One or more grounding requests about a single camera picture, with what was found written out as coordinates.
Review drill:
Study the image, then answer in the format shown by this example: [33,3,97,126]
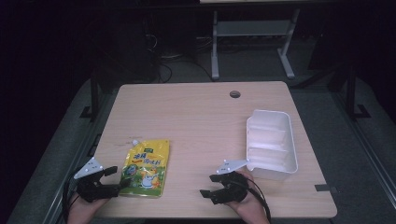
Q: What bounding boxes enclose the yellow spouted drink pouch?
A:
[119,138,171,198]

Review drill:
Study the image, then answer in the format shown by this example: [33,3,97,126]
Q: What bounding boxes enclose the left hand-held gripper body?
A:
[74,157,108,203]

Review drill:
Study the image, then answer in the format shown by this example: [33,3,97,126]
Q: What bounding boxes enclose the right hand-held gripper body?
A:
[213,159,250,205]

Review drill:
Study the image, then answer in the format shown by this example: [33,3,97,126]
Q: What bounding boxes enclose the white plastic bin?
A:
[246,108,299,182]

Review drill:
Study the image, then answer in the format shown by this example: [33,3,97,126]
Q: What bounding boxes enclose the black metal stand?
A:
[345,64,372,121]
[78,70,101,121]

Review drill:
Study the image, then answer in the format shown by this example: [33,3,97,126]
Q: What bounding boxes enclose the white metal frame desk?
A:
[199,0,302,81]

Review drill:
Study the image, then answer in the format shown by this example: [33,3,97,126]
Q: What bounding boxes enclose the person's right hand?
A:
[225,167,271,224]

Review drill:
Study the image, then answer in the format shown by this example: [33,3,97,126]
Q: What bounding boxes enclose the floor cables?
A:
[145,33,217,84]

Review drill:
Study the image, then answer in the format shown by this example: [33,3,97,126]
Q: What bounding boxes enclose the person's left hand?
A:
[66,192,110,224]

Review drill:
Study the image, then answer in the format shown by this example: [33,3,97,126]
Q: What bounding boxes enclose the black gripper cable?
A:
[62,169,82,224]
[245,176,272,224]

